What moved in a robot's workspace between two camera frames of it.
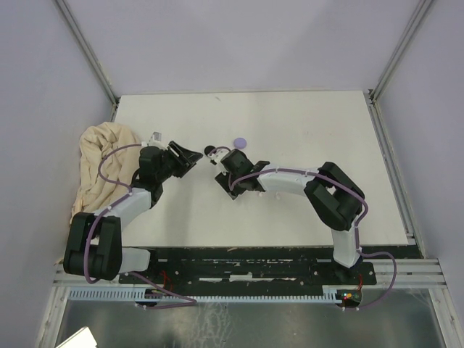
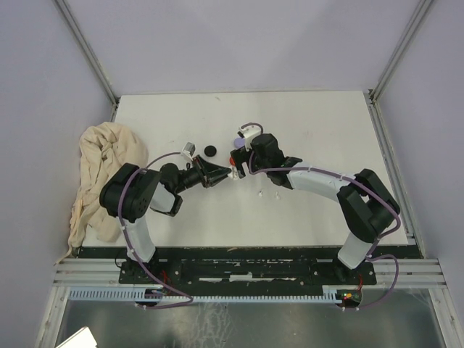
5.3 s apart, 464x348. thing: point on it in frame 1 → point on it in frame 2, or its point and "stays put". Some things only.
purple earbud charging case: x=240 y=143 stays put
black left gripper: x=188 y=156 → x=209 y=173
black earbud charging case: x=208 y=149 stays put
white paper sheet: x=82 y=338 stays put
